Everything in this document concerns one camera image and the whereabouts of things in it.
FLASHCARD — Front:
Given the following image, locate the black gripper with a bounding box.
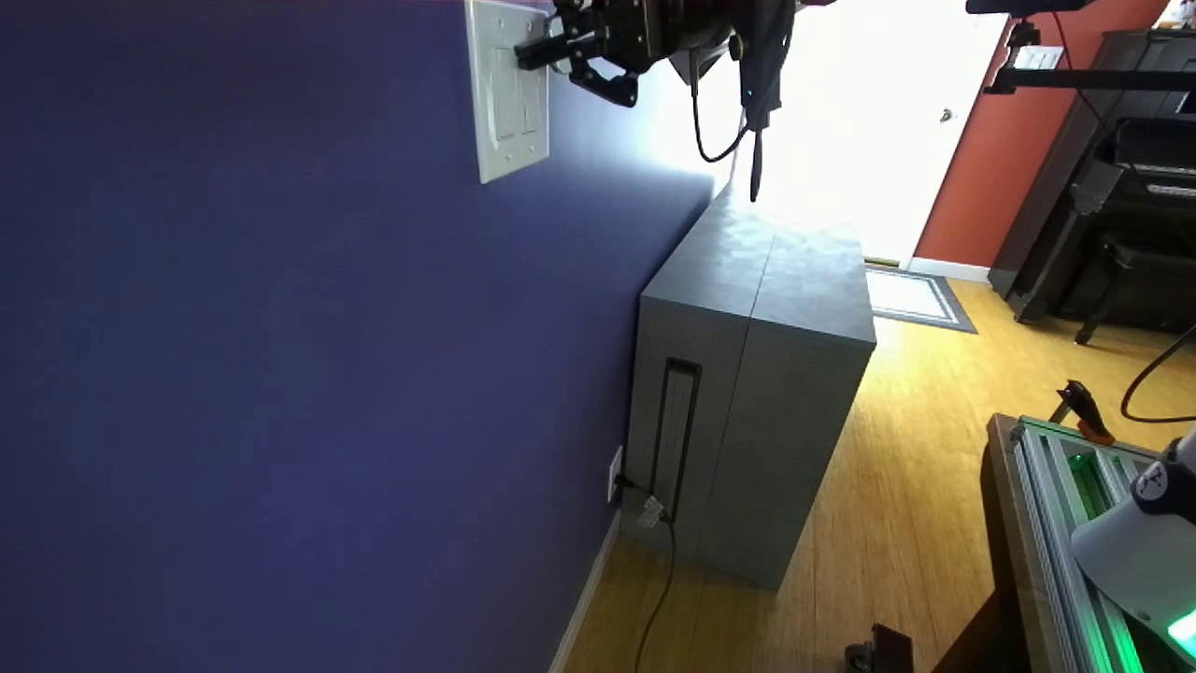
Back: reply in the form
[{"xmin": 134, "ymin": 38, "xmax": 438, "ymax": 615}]
[{"xmin": 512, "ymin": 0, "xmax": 667, "ymax": 112}]

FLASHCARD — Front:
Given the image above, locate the white door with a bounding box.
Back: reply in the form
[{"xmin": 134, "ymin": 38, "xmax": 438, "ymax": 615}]
[{"xmin": 727, "ymin": 0, "xmax": 1010, "ymax": 271}]

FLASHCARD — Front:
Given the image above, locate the gray cabinet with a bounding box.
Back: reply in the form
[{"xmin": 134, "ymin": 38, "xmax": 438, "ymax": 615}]
[{"xmin": 618, "ymin": 182, "xmax": 883, "ymax": 594}]

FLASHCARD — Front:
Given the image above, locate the gray door mat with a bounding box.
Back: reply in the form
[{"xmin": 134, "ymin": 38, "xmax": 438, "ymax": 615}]
[{"xmin": 863, "ymin": 261, "xmax": 980, "ymax": 338}]

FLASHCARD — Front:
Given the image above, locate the white baseboard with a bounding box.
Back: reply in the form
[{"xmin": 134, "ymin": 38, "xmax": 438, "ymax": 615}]
[{"xmin": 546, "ymin": 500, "xmax": 626, "ymax": 673}]

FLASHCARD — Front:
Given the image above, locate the black piano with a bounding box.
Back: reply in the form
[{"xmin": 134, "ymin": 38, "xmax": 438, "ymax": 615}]
[{"xmin": 991, "ymin": 25, "xmax": 1196, "ymax": 347}]

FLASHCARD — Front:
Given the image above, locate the orange black clamp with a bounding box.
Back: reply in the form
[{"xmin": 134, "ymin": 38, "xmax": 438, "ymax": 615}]
[{"xmin": 1045, "ymin": 377, "xmax": 1120, "ymax": 451}]

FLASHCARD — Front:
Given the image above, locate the small black floor object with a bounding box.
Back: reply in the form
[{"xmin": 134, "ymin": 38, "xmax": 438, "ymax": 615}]
[{"xmin": 842, "ymin": 621, "xmax": 918, "ymax": 673}]

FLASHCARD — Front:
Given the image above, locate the green-lit equipment case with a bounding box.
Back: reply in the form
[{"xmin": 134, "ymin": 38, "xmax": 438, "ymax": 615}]
[{"xmin": 980, "ymin": 413, "xmax": 1196, "ymax": 673}]

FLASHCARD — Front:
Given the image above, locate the white rocker light switch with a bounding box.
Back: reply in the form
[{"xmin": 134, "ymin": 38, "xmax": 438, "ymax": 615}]
[
  {"xmin": 485, "ymin": 8, "xmax": 523, "ymax": 157},
  {"xmin": 514, "ymin": 61, "xmax": 549, "ymax": 144}
]

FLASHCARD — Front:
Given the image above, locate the white light switch plate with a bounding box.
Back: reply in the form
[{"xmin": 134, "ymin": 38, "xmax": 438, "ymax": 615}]
[{"xmin": 464, "ymin": 0, "xmax": 556, "ymax": 187}]

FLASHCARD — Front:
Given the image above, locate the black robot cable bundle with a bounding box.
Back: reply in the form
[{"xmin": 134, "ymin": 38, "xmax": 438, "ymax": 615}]
[{"xmin": 686, "ymin": 21, "xmax": 786, "ymax": 205}]

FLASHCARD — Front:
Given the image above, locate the black power cable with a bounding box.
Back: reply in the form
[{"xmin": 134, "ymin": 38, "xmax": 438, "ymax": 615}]
[{"xmin": 626, "ymin": 473, "xmax": 685, "ymax": 673}]

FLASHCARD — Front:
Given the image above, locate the black looped floor cable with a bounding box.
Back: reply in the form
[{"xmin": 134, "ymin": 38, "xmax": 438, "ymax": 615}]
[{"xmin": 1115, "ymin": 324, "xmax": 1196, "ymax": 430}]

